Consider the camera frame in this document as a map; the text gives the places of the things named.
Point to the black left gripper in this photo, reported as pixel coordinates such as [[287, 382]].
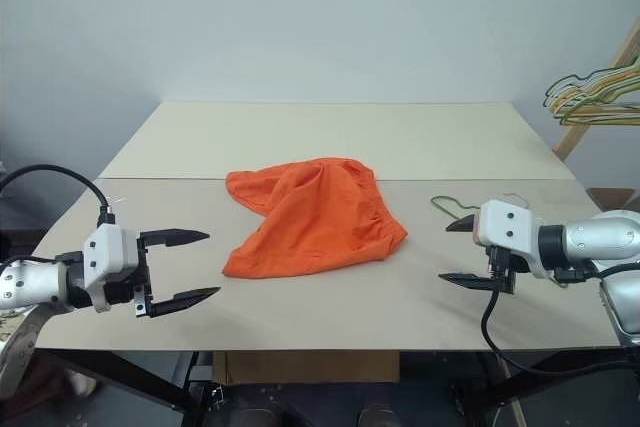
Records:
[[143, 277]]

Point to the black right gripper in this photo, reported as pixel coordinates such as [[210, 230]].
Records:
[[502, 267]]

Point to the orange cloth garment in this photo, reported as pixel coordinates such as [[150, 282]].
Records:
[[320, 217]]

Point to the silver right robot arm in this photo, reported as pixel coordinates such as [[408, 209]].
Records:
[[600, 237]]

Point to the wooden hanger rack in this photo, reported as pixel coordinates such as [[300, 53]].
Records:
[[570, 142]]

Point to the brown wooden board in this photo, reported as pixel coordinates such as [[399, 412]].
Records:
[[610, 197]]

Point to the brown cardboard box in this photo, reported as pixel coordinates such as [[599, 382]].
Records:
[[305, 367]]

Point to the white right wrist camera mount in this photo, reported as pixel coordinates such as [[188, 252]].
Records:
[[510, 227]]

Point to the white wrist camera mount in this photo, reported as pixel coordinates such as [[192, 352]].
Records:
[[107, 252], [510, 227]]

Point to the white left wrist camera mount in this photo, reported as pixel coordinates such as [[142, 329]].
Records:
[[107, 252]]

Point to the black metal table frame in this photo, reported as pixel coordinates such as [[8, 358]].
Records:
[[150, 387]]

